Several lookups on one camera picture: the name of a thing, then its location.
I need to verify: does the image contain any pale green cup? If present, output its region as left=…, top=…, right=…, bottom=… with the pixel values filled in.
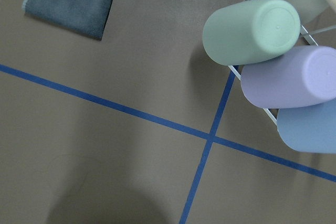
left=202, top=0, right=301, bottom=66

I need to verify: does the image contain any folded grey cloth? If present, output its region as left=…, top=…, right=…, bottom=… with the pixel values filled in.
left=22, top=0, right=120, bottom=41

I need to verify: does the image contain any lilac cup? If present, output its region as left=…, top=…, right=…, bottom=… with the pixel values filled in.
left=240, top=46, right=335, bottom=109

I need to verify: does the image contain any blue cup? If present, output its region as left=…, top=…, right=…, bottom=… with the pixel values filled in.
left=277, top=100, right=335, bottom=154

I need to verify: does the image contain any white wire cup rack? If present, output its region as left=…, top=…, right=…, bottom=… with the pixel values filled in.
left=227, top=0, right=336, bottom=127

